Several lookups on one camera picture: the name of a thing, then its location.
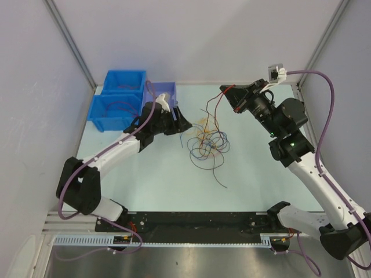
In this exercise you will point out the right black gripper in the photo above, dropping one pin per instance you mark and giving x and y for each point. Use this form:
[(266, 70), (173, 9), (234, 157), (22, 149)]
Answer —
[(237, 93)]

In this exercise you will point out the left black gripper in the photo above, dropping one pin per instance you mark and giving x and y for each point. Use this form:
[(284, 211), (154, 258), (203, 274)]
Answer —
[(175, 126)]

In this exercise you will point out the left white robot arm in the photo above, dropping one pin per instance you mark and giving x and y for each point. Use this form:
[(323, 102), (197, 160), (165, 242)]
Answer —
[(80, 181)]

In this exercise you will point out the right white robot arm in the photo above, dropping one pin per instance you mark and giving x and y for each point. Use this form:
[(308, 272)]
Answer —
[(345, 226)]

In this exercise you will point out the front blue plastic bin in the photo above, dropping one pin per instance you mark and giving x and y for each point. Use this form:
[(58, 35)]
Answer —
[(114, 112)]

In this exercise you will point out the blue plastic bin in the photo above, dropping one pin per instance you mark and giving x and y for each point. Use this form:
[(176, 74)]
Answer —
[(124, 81), (114, 112)]

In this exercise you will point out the rear blue plastic bin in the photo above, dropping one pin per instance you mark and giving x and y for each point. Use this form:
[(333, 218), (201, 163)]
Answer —
[(124, 81)]

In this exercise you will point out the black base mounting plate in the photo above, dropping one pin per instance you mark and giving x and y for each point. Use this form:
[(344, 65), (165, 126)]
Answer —
[(202, 227)]

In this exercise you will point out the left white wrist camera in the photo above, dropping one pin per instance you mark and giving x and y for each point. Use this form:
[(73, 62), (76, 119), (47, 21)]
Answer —
[(163, 100)]

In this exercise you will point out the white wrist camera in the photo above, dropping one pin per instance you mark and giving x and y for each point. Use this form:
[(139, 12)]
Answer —
[(163, 100), (277, 74)]

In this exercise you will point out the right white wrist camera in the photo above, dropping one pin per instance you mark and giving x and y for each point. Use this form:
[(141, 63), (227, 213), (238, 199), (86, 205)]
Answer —
[(277, 74)]

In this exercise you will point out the grey slotted cable duct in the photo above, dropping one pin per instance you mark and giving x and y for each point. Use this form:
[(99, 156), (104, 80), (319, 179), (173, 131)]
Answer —
[(117, 241)]

